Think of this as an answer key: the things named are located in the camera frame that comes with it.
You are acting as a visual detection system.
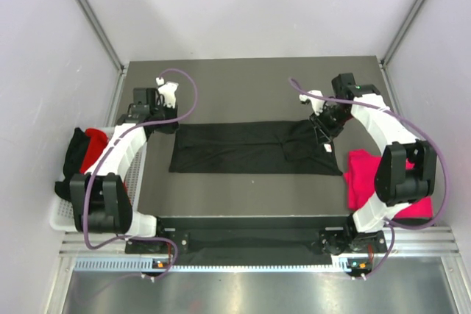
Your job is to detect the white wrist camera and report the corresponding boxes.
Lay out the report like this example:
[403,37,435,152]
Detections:
[299,90,325,115]
[155,77,179,109]

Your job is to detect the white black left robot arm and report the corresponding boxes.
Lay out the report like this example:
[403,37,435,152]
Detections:
[69,82,179,253]

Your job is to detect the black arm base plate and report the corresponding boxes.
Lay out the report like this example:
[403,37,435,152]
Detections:
[124,216,387,265]

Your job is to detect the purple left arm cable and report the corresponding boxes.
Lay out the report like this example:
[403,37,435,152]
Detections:
[83,68,199,282]

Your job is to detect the white slotted cable duct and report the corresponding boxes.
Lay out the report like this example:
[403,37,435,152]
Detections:
[74,257,372,274]

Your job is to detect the red t shirt in basket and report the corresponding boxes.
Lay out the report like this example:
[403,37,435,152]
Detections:
[79,128,130,197]

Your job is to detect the black t shirt in basket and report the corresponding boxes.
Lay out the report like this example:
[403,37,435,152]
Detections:
[54,127,91,201]

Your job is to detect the folded pink t shirt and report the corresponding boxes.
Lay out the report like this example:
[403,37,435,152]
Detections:
[344,149,433,219]

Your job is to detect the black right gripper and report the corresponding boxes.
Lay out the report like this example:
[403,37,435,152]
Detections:
[308,105,353,145]

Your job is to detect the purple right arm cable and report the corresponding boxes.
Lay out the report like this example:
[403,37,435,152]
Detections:
[289,77,453,281]

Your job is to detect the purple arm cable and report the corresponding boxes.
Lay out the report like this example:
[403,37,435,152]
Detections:
[289,77,453,281]
[83,68,199,282]

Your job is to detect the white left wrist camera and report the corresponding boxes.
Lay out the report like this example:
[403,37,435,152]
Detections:
[155,77,179,109]

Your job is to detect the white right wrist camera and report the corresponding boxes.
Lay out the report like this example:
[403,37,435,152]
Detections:
[299,90,325,115]

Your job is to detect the white perforated plastic basket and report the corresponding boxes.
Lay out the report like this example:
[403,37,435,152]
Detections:
[49,124,155,236]

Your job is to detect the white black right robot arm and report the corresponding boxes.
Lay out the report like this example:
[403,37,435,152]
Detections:
[299,74,437,252]

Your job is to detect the black t shirt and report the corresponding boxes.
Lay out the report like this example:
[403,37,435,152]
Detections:
[54,127,91,201]
[169,120,342,176]

